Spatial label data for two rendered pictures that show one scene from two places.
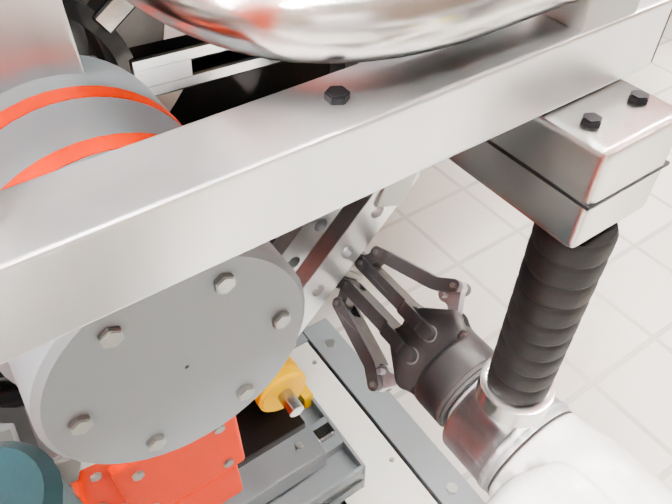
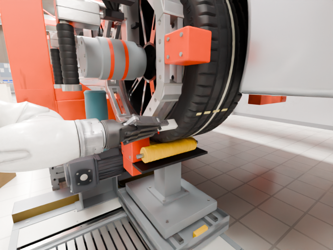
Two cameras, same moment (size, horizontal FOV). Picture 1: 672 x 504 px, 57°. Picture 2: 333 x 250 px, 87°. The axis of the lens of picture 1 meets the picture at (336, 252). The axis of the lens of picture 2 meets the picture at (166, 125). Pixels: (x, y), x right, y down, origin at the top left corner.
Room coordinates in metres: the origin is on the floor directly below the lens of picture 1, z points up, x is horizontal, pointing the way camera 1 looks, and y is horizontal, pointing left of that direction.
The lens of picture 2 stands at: (0.44, -0.55, 0.77)
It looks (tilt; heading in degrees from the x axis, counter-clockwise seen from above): 13 degrees down; 90
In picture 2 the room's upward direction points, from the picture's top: straight up
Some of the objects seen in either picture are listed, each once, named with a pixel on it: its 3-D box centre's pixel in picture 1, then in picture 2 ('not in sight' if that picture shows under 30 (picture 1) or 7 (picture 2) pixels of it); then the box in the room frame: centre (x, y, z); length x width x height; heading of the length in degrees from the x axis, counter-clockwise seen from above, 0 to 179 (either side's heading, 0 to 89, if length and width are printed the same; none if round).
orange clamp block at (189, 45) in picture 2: not in sight; (186, 48); (0.48, -0.09, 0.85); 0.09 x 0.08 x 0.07; 125
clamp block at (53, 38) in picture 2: not in sight; (63, 41); (0.04, 0.19, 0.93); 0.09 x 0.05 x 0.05; 35
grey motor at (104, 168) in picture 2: not in sight; (107, 173); (0.09, 0.39, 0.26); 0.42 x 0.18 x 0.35; 35
